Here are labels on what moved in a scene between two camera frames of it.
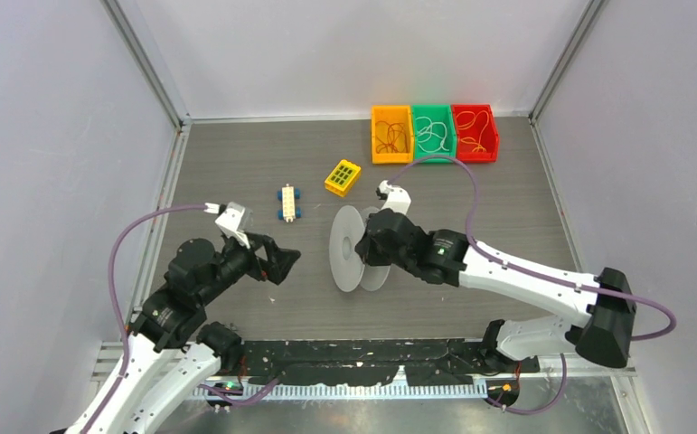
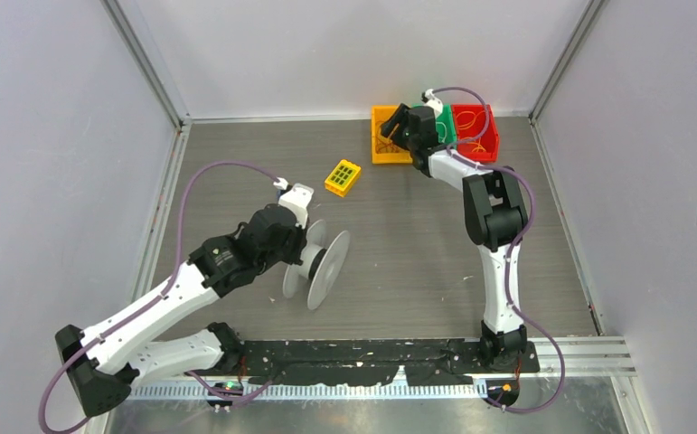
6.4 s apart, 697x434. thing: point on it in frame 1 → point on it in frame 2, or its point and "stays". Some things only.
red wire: (392, 137) stays
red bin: (476, 136) stays
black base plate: (425, 362) stays
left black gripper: (279, 260) → (301, 239)
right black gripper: (366, 251) → (398, 117)
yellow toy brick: (343, 177) stays
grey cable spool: (350, 273) → (324, 263)
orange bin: (391, 129) stays
